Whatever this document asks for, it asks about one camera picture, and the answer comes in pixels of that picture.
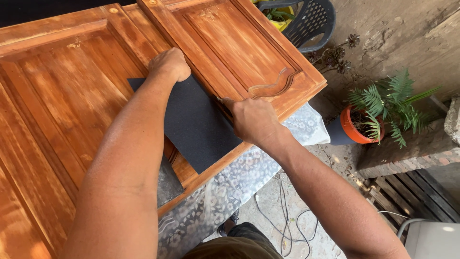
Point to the white appliance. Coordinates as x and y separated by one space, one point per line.
433 239

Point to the grey sandpaper piece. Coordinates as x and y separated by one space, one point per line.
168 183

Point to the person's dark shorts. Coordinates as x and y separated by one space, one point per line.
244 244

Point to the floral plastic table cover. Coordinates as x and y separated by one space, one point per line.
230 187

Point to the black plastic chair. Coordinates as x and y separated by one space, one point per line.
311 23

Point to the orange plant pot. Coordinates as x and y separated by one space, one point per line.
350 131

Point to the brick ledge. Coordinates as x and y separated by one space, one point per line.
409 154

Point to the wooden pallet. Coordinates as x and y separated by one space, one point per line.
413 198

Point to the large wooden door panel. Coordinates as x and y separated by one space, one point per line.
61 108

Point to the black sandpaper sheet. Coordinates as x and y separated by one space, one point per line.
197 126

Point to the small wooden cabinet door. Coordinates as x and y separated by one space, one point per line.
233 50

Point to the grey concrete block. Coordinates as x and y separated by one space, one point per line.
453 120

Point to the small cutting blade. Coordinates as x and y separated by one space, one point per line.
219 99

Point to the person's left hand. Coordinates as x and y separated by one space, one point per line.
170 64

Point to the yellow potted plant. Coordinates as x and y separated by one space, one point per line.
282 18

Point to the person's shoe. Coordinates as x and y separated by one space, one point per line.
227 225

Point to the green fern plant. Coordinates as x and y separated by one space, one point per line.
393 99

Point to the person's right hand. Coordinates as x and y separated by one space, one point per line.
255 120

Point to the dark dried succulent plant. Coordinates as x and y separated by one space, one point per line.
336 57

